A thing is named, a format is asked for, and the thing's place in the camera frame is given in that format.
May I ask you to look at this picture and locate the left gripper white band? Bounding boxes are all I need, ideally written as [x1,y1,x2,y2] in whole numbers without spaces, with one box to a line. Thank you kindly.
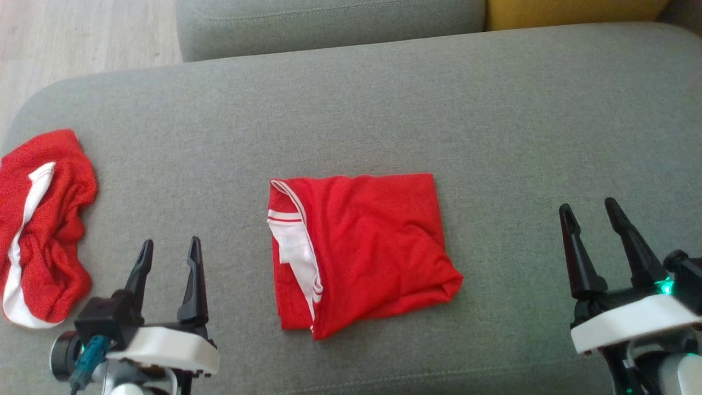
[104,236,220,380]

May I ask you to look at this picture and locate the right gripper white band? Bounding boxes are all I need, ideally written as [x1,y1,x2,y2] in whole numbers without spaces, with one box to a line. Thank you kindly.
[558,197,702,356]

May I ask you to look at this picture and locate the red shorts with white stripe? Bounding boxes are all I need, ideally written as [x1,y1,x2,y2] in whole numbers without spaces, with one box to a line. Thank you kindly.
[0,129,99,329]

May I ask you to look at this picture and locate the red Bulls basketball jersey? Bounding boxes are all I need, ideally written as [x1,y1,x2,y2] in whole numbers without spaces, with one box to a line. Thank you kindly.
[267,173,465,341]

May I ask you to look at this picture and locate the yellow cushion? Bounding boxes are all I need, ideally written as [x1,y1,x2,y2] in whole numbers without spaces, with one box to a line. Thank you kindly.
[485,0,673,31]

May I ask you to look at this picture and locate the grey sofa seat cushion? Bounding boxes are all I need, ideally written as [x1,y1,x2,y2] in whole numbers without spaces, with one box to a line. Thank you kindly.
[0,22,702,395]

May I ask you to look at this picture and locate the grey sofa back cushion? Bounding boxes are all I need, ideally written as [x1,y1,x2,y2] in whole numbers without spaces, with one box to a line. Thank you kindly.
[175,0,487,63]

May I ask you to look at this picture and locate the black cable with blue connector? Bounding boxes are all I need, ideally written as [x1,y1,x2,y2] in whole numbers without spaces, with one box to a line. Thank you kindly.
[68,335,111,395]

